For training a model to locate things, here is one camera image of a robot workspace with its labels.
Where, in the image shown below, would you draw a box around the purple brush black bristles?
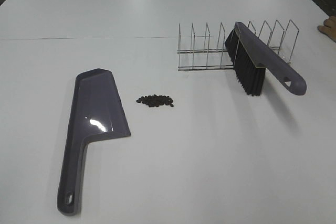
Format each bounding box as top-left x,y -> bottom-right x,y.
225,22 -> 307,96

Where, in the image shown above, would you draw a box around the pile of coffee beans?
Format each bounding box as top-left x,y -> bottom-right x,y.
136,94 -> 174,108

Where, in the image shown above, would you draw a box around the bystander hand at edge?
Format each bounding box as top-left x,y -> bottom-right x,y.
317,16 -> 336,42

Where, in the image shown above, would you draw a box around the purple plastic dustpan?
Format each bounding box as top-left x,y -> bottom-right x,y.
57,68 -> 131,216

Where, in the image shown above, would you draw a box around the chrome wire dish rack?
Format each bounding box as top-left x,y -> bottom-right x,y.
177,19 -> 300,71

